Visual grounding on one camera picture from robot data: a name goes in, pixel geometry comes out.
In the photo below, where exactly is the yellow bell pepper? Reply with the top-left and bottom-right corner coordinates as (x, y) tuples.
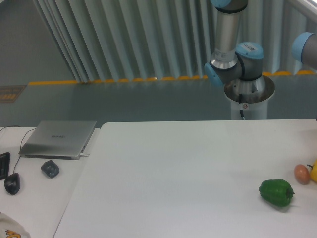
(307, 160), (317, 183)

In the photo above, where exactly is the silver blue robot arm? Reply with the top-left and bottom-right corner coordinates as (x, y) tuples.
(204, 0), (317, 101)

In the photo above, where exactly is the green bell pepper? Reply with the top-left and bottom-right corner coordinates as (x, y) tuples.
(259, 179), (295, 207)

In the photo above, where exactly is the silver closed laptop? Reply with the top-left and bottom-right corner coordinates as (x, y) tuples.
(19, 120), (97, 160)

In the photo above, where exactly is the dark grey earbud case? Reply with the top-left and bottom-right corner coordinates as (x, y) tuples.
(41, 160), (60, 179)

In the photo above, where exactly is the brown egg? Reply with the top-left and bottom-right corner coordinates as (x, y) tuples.
(294, 164), (310, 185)

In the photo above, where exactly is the black keyboard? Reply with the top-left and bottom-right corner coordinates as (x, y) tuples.
(0, 152), (10, 180)

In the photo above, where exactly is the black computer mouse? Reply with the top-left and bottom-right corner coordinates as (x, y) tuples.
(4, 173), (21, 195)

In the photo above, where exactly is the white printed cloth bag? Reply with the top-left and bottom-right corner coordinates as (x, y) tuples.
(0, 213), (31, 238)

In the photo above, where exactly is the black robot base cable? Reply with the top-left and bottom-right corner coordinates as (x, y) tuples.
(238, 93), (246, 120)

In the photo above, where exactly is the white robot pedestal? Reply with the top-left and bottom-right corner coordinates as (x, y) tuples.
(224, 75), (275, 120)

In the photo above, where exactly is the black mouse cable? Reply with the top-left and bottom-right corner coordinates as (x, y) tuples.
(0, 125), (38, 175)

